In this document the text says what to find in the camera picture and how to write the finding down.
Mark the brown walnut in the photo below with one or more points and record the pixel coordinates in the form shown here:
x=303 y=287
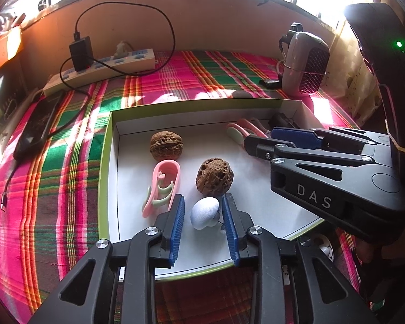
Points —
x=166 y=145
x=215 y=177

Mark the black charger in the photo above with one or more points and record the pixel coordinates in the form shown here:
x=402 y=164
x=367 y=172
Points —
x=81 y=52

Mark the white plug adapter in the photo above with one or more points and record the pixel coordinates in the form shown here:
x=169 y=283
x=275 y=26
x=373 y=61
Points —
x=121 y=49

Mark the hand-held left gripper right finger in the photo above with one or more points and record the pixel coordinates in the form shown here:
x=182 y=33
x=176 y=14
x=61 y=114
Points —
x=230 y=229

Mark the green and white cardboard box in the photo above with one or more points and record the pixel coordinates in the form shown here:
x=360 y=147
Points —
x=131 y=216

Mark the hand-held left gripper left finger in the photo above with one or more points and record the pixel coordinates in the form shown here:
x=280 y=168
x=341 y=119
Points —
x=177 y=229

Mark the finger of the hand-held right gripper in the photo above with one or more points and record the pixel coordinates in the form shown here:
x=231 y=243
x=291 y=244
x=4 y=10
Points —
x=256 y=145
x=293 y=135

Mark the plaid blanket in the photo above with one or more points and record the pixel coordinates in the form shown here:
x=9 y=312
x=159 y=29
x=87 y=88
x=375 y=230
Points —
x=54 y=209

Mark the small grey fan heater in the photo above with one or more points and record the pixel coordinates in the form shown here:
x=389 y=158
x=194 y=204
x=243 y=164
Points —
x=305 y=64

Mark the pink whale-shaped clip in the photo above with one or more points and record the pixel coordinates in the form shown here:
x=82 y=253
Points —
x=168 y=164

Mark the black phone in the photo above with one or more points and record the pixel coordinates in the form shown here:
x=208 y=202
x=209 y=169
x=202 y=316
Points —
x=37 y=125

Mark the pink small tool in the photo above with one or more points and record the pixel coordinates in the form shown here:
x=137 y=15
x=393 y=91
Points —
x=248 y=126

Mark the white power strip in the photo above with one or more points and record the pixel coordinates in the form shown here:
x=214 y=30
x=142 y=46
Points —
x=135 y=59

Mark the white mushroom-shaped toy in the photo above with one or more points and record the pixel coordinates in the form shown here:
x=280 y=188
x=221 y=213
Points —
x=204 y=212

